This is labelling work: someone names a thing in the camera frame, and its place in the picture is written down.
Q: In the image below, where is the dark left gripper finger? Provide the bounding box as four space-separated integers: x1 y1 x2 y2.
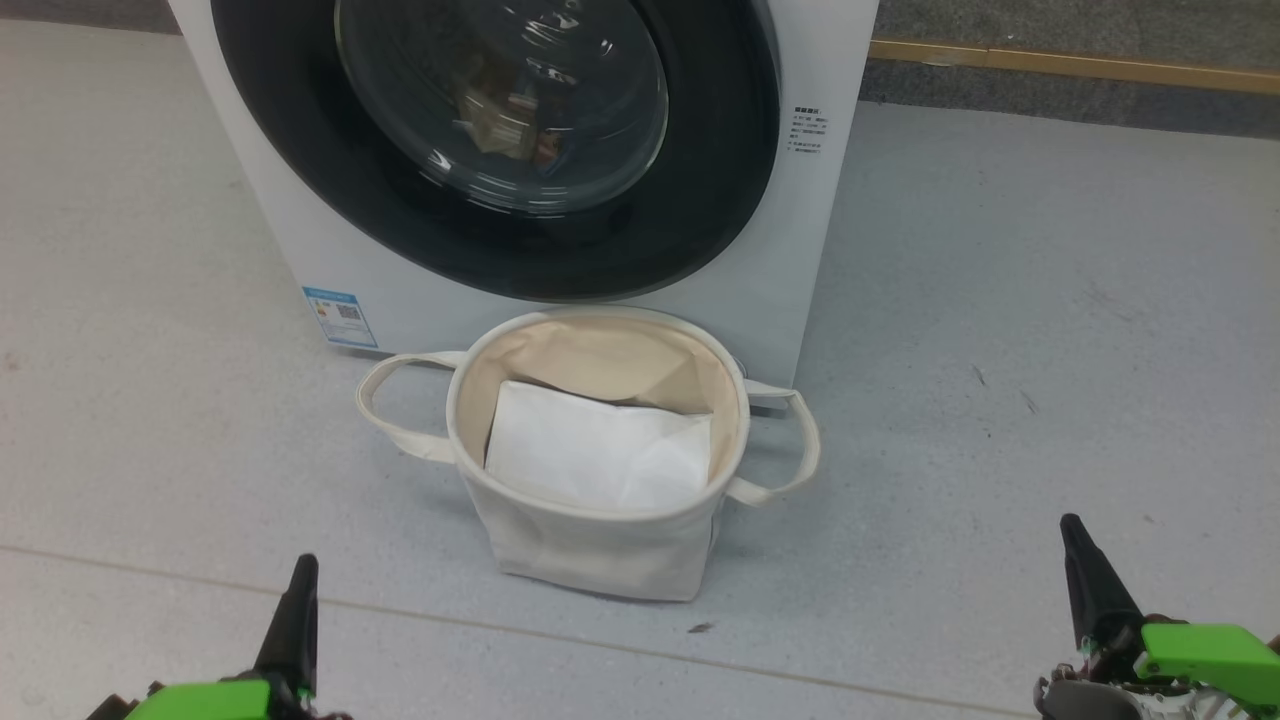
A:
252 554 321 702

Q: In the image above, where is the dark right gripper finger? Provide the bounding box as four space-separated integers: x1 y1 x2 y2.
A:
1059 513 1146 654

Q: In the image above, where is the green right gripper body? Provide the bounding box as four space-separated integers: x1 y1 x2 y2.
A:
1033 615 1280 720

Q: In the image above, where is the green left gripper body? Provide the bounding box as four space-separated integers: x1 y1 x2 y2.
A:
85 676 351 720

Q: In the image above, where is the black round glass washer door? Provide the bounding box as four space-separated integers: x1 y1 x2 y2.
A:
210 0 781 303

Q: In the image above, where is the blue patterned garment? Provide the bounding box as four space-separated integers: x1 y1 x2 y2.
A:
455 50 573 173

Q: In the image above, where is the cream fabric laundry basket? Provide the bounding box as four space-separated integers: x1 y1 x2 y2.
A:
356 306 822 603

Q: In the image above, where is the white front-load washing machine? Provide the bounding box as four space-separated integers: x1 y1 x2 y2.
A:
168 0 881 391

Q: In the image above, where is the blue energy label sticker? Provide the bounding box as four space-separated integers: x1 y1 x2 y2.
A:
302 287 380 351

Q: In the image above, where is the yellow floor edge strip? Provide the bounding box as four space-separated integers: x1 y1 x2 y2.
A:
868 38 1280 97

